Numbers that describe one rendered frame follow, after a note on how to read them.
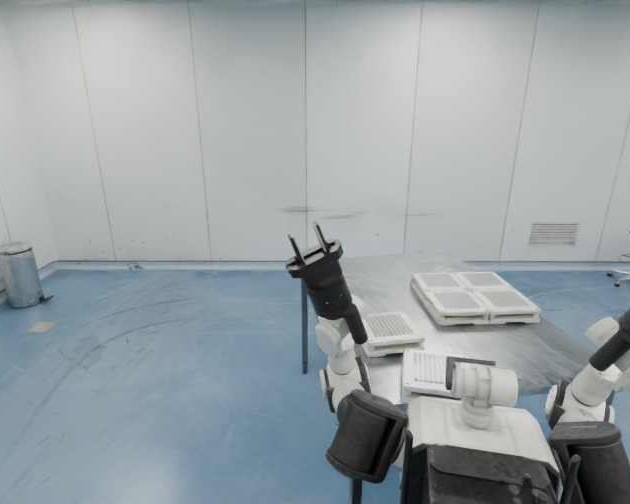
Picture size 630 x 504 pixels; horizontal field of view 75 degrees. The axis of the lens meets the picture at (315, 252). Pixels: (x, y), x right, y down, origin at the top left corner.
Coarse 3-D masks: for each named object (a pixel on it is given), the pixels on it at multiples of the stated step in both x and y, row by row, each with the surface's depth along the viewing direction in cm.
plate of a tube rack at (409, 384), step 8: (408, 352) 160; (424, 352) 160; (432, 352) 160; (440, 352) 160; (408, 360) 155; (432, 360) 155; (408, 368) 150; (432, 368) 150; (464, 368) 150; (408, 376) 146; (408, 384) 142; (416, 384) 142; (424, 384) 142; (432, 384) 142; (440, 384) 142; (424, 392) 140; (432, 392) 139; (440, 392) 139; (448, 392) 138
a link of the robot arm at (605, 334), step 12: (600, 324) 85; (612, 324) 84; (624, 324) 80; (588, 336) 87; (600, 336) 85; (612, 336) 80; (624, 336) 77; (600, 348) 82; (612, 348) 79; (624, 348) 78; (600, 360) 81; (612, 360) 80; (624, 360) 81
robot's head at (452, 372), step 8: (448, 360) 79; (456, 360) 79; (464, 360) 78; (472, 360) 78; (480, 360) 78; (448, 368) 79; (456, 368) 78; (448, 376) 78; (456, 376) 77; (448, 384) 78; (456, 384) 76; (456, 392) 77
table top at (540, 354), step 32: (384, 256) 287; (416, 256) 287; (448, 256) 287; (352, 288) 235; (384, 288) 235; (416, 320) 199; (544, 320) 199; (448, 352) 173; (480, 352) 173; (512, 352) 173; (544, 352) 173; (576, 352) 173; (384, 384) 153; (544, 384) 153
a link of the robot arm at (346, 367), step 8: (352, 352) 103; (328, 360) 108; (336, 360) 104; (344, 360) 103; (352, 360) 106; (360, 360) 112; (328, 368) 111; (336, 368) 106; (344, 368) 106; (352, 368) 108; (360, 368) 110; (328, 376) 109; (336, 376) 109; (344, 376) 109; (352, 376) 109; (360, 376) 109
